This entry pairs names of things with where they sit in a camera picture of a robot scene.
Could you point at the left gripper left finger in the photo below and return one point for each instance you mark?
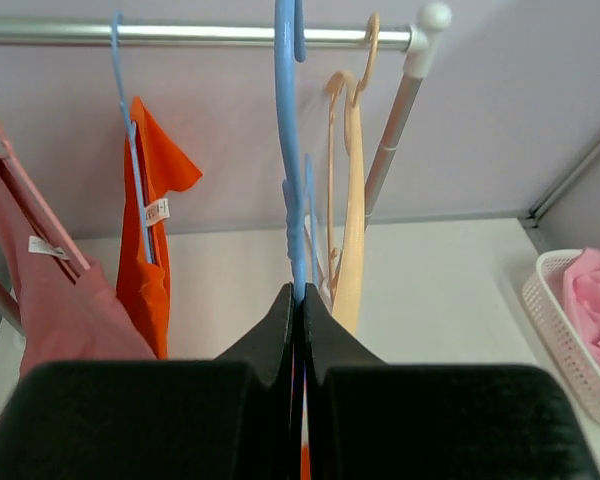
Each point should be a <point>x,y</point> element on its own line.
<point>225,418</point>

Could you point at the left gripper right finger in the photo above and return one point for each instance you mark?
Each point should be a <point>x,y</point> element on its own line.
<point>368,419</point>

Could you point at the orange t shirt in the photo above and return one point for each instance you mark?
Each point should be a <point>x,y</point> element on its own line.
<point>144,289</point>
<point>300,436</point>

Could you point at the light pink t shirt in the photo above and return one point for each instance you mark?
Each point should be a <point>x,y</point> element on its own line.
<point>581,299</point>

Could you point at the beige plastic hanger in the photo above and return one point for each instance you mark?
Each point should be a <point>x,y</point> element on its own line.
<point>319,272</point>
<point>346,265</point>

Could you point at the salmon pink t shirt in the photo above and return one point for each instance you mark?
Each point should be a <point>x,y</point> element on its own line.
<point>63,318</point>

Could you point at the pink plastic hanger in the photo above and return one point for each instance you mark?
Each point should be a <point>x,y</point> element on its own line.
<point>43,216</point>

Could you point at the white plastic laundry basket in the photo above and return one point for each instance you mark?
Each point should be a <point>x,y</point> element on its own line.
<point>541,294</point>

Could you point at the silver clothes rack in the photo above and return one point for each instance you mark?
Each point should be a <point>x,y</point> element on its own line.
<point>213,89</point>

